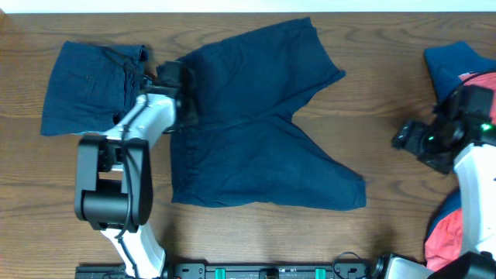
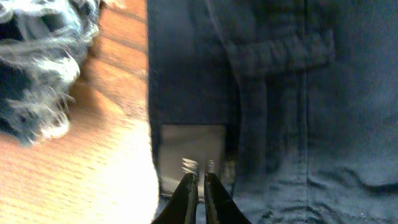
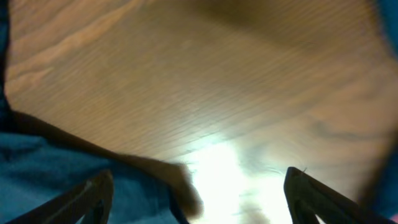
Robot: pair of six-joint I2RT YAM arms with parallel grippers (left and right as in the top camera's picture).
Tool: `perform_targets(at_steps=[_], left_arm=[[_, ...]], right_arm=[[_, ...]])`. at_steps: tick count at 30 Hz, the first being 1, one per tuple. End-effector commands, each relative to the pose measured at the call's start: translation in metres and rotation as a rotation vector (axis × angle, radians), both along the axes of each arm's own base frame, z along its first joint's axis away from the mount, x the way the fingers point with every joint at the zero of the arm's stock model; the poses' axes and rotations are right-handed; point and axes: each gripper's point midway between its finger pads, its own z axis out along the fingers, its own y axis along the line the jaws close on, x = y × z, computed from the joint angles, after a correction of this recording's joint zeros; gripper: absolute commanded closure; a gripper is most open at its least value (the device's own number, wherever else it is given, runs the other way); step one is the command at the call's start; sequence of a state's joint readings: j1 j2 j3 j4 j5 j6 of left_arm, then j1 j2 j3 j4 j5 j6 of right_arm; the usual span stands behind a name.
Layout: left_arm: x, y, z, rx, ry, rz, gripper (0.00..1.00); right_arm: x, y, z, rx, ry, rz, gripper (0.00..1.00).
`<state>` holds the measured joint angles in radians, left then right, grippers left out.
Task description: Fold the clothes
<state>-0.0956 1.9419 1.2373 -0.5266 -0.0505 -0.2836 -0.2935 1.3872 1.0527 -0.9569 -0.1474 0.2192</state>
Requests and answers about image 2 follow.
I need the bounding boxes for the navy blue shorts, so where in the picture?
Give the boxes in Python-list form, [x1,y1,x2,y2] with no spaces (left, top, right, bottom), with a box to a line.
[147,0,397,223]

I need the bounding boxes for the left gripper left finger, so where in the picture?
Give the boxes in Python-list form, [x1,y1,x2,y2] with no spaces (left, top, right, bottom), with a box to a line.
[152,173,198,224]

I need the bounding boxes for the folded frayed denim shorts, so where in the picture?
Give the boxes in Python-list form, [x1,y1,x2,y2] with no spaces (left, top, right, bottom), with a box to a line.
[1,0,100,146]

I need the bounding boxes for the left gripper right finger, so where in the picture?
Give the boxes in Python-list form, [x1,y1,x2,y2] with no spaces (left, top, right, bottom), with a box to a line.
[204,172,251,224]

